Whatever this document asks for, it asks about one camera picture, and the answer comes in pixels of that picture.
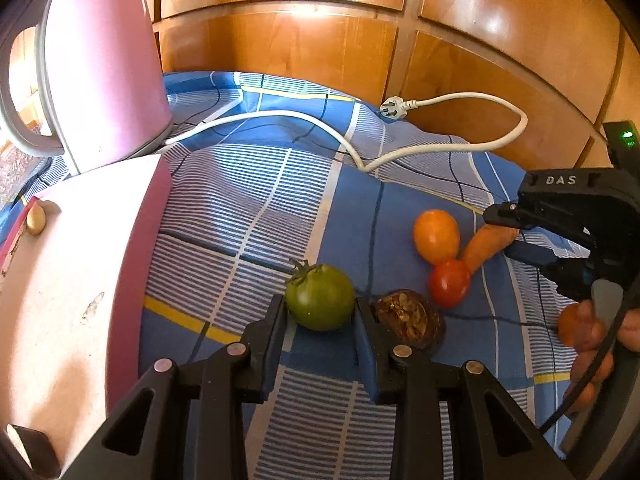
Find silver patterned tissue box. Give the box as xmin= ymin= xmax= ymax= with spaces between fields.
xmin=0 ymin=152 xmax=48 ymax=206

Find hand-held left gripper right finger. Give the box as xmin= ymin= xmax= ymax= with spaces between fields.
xmin=354 ymin=296 xmax=576 ymax=480

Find pink electric kettle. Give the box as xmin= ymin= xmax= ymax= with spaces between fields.
xmin=0 ymin=0 xmax=175 ymax=177

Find person's right hand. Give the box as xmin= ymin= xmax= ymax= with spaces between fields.
xmin=559 ymin=302 xmax=616 ymax=413

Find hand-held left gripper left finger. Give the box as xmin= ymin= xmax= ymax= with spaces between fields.
xmin=60 ymin=294 xmax=288 ymax=480

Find red tomato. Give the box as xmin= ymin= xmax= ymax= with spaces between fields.
xmin=428 ymin=258 xmax=472 ymax=309

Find orange carrot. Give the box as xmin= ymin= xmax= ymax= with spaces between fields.
xmin=460 ymin=225 xmax=521 ymax=276

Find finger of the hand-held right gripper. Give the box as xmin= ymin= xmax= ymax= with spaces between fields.
xmin=504 ymin=241 xmax=597 ymax=304
xmin=482 ymin=202 xmax=592 ymax=247

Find yellow-orange tomato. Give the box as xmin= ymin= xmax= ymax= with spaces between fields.
xmin=413 ymin=209 xmax=461 ymax=264

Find wooden panelled wardrobe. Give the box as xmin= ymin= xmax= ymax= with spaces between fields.
xmin=10 ymin=0 xmax=640 ymax=171

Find small pale garlic bulb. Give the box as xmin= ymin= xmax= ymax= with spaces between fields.
xmin=26 ymin=201 xmax=48 ymax=236

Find blue plaid bedsheet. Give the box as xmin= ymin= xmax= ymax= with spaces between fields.
xmin=0 ymin=70 xmax=616 ymax=480

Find black cable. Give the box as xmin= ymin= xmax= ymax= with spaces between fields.
xmin=537 ymin=280 xmax=632 ymax=433

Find green tomato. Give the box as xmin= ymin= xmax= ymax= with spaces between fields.
xmin=285 ymin=259 xmax=356 ymax=332

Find dark passion fruit half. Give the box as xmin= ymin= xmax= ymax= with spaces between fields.
xmin=369 ymin=288 xmax=447 ymax=356

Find white kettle power cord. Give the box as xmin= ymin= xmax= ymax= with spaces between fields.
xmin=162 ymin=92 xmax=528 ymax=173

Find pink rimmed white tray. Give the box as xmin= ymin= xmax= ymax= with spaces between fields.
xmin=0 ymin=154 xmax=173 ymax=480

